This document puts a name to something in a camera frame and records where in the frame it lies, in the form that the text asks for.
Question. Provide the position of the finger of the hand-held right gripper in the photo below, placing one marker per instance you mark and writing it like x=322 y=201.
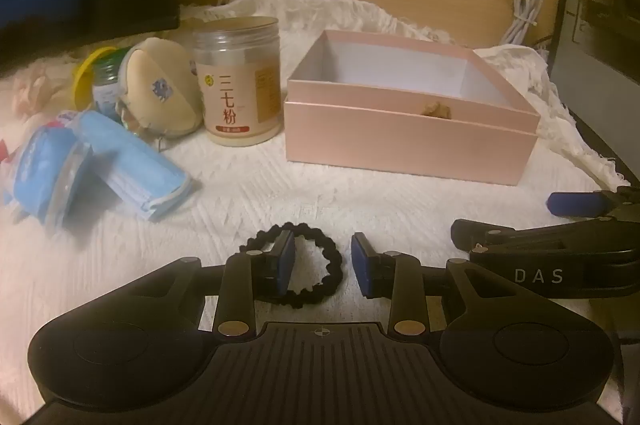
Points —
x=575 y=203
x=495 y=236

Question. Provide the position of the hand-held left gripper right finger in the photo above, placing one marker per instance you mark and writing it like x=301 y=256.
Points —
x=361 y=266

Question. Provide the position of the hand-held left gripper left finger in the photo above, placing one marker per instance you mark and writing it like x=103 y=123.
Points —
x=285 y=261

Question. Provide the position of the pink cardboard box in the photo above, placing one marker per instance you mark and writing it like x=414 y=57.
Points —
x=400 y=125

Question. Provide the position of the yellow silicone cup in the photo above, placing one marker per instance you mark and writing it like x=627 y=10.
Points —
x=86 y=77

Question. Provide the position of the white textured blanket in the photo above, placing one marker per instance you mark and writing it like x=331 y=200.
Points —
x=240 y=200

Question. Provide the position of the small brown plush item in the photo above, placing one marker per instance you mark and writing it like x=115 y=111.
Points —
x=436 y=110

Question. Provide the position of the stack of blue face masks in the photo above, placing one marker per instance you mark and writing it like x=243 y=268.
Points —
x=130 y=165

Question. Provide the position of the clear jar with gold lid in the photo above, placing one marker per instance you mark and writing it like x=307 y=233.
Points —
x=240 y=80

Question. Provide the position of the computer case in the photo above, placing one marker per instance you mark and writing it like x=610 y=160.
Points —
x=600 y=5

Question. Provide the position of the beige plush pouch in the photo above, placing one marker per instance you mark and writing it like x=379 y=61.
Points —
x=160 y=90

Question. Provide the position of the green lid glass jar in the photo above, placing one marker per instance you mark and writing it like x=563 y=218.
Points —
x=107 y=85

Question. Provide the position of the blue tissue packet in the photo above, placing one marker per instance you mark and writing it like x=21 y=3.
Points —
x=42 y=170

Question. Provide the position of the pink fluffy item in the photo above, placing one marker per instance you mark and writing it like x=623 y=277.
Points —
x=30 y=87

